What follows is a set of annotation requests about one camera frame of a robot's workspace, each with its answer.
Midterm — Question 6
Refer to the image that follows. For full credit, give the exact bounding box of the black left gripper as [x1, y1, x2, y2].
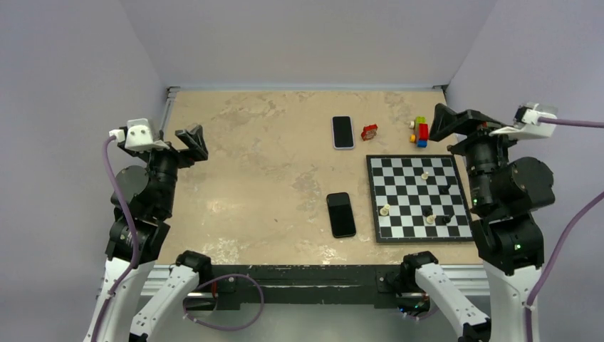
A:
[118, 124, 206, 214]

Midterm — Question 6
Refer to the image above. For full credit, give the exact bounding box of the red toy block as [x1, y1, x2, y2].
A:
[360, 124, 378, 141]

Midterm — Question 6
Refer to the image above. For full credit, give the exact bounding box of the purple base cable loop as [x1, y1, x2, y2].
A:
[182, 274, 265, 332]

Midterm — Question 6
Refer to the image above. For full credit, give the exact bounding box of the black phone case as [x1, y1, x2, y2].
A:
[326, 192, 357, 239]

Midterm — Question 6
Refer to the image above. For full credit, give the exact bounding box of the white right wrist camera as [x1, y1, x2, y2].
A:
[489, 103, 558, 140]

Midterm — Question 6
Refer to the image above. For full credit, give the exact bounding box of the phone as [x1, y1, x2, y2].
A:
[331, 116, 355, 150]

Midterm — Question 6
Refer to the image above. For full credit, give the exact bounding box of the white chess piece left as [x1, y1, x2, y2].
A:
[379, 204, 390, 216]

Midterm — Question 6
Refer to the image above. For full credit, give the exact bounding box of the black chess piece right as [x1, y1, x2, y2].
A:
[438, 185, 451, 195]

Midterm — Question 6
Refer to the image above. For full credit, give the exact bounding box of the black chess piece middle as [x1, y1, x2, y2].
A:
[422, 206, 433, 217]

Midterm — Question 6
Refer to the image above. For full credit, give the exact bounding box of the colourful toy brick car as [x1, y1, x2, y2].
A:
[409, 116, 429, 148]

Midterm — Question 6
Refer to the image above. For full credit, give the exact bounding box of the black white chessboard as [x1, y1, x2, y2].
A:
[365, 155, 472, 244]

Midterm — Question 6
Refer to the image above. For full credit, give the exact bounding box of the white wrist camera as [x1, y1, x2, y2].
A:
[108, 118, 169, 152]
[489, 103, 558, 140]

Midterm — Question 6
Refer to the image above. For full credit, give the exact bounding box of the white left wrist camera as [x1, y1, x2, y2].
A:
[108, 118, 169, 152]

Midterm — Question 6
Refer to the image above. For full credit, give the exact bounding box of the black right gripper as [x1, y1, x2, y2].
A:
[428, 100, 531, 207]

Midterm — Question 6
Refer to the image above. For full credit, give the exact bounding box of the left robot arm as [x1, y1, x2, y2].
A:
[84, 119, 214, 341]

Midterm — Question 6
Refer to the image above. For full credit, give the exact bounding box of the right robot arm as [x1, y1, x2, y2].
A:
[399, 103, 556, 341]

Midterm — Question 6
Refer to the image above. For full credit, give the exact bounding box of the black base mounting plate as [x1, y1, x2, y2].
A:
[185, 264, 429, 312]

